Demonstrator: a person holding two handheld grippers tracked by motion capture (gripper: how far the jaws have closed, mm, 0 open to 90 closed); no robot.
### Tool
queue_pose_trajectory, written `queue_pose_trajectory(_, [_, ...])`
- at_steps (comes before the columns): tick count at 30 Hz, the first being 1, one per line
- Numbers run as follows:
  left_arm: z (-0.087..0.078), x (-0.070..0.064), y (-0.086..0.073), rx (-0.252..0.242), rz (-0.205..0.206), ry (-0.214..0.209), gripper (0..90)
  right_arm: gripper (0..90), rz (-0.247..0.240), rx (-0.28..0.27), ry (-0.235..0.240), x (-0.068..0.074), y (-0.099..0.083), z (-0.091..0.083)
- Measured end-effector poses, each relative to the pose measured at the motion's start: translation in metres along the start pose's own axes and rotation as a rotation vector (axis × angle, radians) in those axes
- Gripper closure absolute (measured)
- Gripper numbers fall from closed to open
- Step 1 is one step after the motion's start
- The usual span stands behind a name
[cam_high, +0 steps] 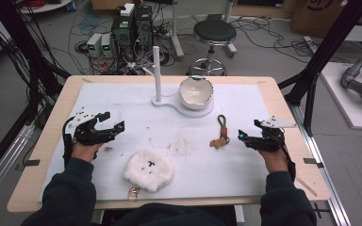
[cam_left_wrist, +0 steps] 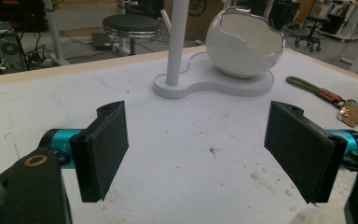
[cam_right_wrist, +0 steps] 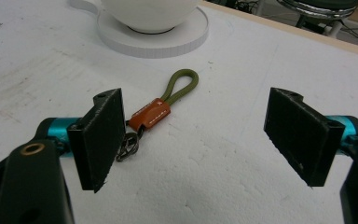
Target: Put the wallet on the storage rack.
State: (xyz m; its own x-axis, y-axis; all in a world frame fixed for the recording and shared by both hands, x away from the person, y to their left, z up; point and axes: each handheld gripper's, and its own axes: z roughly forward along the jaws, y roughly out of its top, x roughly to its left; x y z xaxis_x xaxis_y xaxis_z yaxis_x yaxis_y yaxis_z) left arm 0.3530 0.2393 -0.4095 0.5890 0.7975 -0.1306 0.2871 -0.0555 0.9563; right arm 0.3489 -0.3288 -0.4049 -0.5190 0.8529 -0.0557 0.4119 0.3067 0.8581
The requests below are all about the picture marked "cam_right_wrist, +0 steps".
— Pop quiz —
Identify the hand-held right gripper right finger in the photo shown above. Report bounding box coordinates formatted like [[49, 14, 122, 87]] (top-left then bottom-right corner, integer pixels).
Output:
[[263, 87, 358, 188]]

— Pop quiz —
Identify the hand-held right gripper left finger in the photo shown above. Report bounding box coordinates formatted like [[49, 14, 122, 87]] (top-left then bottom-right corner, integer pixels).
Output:
[[34, 88, 127, 194]]

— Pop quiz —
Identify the green cord keychain brown leather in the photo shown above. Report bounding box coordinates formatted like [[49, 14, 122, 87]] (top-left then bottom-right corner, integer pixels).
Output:
[[115, 68, 200, 162]]

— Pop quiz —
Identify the white round coaster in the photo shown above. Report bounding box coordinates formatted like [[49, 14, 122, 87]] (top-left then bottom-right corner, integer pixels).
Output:
[[66, 0, 210, 59]]

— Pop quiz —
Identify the chrome stool base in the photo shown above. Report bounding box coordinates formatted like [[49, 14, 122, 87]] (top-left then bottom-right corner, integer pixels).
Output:
[[276, 0, 358, 38]]

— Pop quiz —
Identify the white bowl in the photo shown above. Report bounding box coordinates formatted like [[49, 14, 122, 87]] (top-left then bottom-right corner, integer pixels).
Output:
[[101, 0, 200, 34]]

